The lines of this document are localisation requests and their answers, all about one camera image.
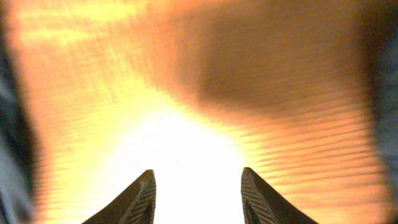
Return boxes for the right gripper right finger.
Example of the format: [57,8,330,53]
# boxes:
[241,167,317,224]

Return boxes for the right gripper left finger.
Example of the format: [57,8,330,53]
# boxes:
[82,169,156,224]

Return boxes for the navy blue denim shorts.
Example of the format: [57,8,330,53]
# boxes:
[1,13,35,224]

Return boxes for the pile of navy clothes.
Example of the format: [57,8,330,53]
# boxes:
[357,0,398,200]

